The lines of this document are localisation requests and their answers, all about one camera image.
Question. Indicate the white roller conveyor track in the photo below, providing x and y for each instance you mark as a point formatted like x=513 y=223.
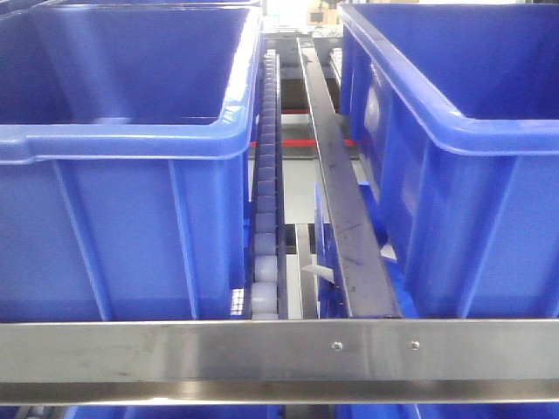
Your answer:
x=268 y=233

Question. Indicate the steel divider bar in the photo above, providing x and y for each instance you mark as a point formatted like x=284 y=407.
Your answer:
x=366 y=285

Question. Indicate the large blue bin left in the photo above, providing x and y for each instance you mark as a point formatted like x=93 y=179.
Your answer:
x=125 y=131

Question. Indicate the large blue bin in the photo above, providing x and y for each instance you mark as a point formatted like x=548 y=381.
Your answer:
x=125 y=131
x=454 y=109

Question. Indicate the large blue bin right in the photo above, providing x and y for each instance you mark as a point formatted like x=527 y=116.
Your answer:
x=454 y=109

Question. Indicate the steel front shelf rail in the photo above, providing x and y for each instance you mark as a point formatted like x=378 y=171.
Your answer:
x=280 y=362

